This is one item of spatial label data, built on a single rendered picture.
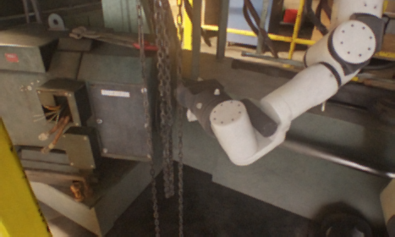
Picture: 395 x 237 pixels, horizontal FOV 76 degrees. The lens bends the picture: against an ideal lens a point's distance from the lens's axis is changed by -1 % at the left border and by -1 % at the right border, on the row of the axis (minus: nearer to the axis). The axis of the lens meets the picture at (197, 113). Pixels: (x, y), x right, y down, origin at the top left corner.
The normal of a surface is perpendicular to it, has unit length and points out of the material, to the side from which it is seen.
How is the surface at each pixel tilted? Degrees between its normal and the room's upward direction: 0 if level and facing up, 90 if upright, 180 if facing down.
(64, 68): 45
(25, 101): 90
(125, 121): 90
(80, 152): 90
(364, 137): 90
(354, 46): 53
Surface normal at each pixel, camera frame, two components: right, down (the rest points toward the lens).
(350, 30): 0.04, -0.10
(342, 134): -0.45, 0.45
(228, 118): -0.38, -0.70
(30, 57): -0.13, 0.51
